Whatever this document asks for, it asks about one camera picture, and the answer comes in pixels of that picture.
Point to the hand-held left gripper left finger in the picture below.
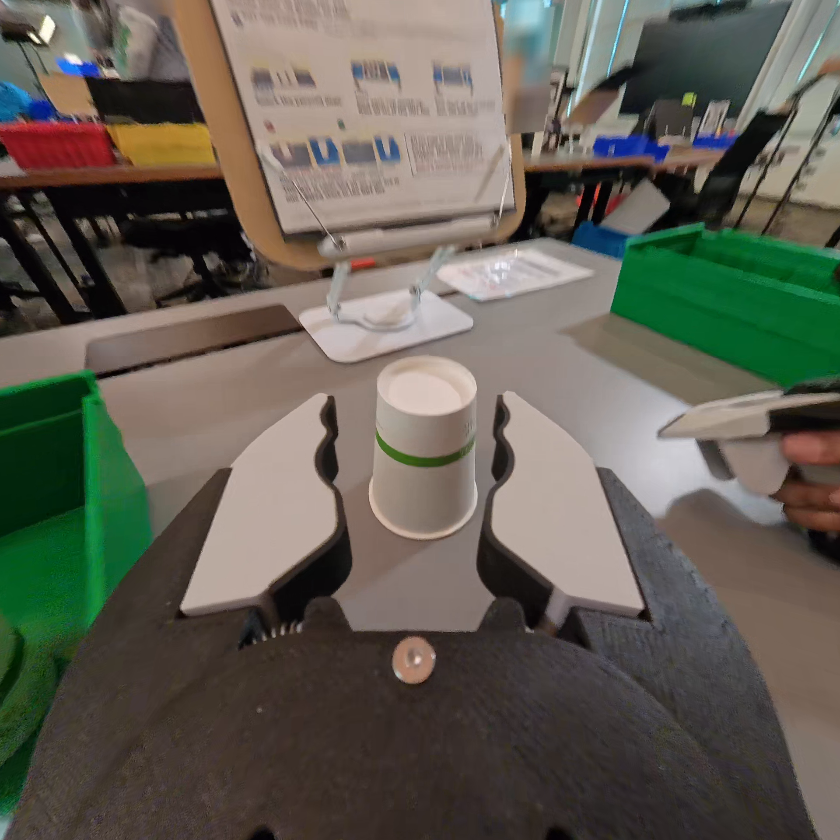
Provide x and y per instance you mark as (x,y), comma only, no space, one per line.
(269,518)

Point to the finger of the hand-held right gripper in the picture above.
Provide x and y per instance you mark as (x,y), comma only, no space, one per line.
(722,413)

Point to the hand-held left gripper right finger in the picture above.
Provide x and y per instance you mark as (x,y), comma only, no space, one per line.
(564,525)

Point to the green plastic bin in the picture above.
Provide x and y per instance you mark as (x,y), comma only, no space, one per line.
(52,558)
(722,315)

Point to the white paper cup green band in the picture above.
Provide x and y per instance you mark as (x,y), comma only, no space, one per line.
(423,499)

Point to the grey desk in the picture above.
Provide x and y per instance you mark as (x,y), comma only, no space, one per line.
(590,407)

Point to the person's right hand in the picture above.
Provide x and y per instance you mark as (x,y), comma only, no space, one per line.
(817,505)

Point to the grey folded board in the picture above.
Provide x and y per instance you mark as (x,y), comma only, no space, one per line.
(633,208)

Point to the laminated paper card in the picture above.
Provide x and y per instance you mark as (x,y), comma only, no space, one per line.
(512,275)

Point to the blue plastic bin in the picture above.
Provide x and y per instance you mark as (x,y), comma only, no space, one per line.
(715,141)
(623,147)

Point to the wooden table with bins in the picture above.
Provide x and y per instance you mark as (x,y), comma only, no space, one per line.
(590,163)

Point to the black office chair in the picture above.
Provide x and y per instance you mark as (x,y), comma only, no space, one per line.
(190,243)

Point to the plain wooden board stand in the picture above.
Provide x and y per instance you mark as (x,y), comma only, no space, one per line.
(597,98)

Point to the black monitor screen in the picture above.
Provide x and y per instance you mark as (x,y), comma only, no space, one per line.
(709,59)

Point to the wooden table black legs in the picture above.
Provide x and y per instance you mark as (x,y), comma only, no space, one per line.
(111,176)

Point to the yellow plastic bin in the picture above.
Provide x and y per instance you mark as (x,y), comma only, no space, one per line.
(164,144)

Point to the printed instruction sheet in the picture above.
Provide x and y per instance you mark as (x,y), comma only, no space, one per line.
(367,118)

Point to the red plastic bin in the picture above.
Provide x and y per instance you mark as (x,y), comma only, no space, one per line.
(59,145)

